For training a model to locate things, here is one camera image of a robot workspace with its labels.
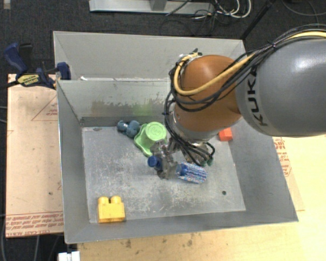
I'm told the brown cardboard board, red print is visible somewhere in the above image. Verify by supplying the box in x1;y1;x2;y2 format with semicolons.
5;73;305;239

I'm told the orange block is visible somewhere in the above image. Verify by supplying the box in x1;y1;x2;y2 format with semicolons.
218;127;233;142

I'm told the blue-grey toy animal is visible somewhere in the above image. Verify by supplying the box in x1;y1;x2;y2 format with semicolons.
116;120;141;139

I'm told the blue cylinder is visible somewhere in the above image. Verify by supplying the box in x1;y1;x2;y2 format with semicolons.
147;156;162;170

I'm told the yellow toy brick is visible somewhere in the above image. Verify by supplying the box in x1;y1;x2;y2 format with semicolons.
97;195;126;224

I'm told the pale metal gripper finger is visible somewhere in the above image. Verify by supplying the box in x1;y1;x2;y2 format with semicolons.
167;158;180;178
155;159;170;180

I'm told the grey metal bin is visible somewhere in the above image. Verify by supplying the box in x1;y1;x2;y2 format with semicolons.
53;30;299;245

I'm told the green plastic cup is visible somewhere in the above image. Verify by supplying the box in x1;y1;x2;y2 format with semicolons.
134;121;169;157

